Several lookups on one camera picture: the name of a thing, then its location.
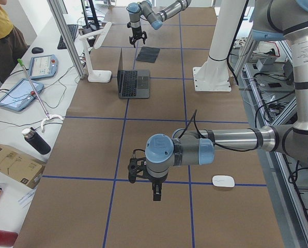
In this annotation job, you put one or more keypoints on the white camera pole mount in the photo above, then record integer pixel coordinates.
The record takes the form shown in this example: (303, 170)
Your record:
(213, 75)

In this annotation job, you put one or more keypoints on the far blue teach pendant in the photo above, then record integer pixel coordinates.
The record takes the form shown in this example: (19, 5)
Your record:
(42, 67)

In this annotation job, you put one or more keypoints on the grey laptop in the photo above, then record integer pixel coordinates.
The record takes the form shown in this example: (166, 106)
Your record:
(132, 84)

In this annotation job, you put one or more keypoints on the cardboard box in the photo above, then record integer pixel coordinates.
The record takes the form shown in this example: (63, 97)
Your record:
(20, 166)

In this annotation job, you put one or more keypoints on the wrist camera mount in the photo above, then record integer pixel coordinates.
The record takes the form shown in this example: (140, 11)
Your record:
(137, 167)

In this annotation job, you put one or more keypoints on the near blue teach pendant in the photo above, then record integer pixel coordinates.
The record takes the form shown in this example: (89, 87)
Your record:
(19, 96)

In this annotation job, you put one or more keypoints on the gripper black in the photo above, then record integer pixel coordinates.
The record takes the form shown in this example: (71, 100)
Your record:
(156, 181)
(136, 33)

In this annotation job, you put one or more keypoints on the grabber stick green tip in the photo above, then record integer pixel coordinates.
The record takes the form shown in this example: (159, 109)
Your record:
(48, 115)

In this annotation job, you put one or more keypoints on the white computer mouse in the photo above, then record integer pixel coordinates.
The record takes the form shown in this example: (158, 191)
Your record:
(223, 181)

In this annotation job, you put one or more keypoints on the person in dark clothes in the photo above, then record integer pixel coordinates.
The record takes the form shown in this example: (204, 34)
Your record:
(12, 44)

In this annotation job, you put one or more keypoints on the black water bottle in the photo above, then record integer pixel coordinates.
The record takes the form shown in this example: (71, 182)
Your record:
(36, 141)

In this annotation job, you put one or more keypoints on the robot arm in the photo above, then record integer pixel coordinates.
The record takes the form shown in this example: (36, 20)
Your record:
(273, 21)
(144, 9)

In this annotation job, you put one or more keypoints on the black mouse pad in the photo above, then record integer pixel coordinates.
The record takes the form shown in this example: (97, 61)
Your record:
(148, 54)

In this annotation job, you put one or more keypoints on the aluminium frame post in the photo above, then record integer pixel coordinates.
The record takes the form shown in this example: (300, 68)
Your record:
(57, 13)

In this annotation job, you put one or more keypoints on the blue teach pendant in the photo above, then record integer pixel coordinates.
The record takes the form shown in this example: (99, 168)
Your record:
(42, 67)
(19, 96)

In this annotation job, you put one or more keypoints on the red object at edge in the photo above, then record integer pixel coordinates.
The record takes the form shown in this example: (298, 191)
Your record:
(7, 238)

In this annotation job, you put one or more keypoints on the black computer mouse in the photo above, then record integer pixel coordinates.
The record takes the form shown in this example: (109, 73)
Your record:
(37, 50)

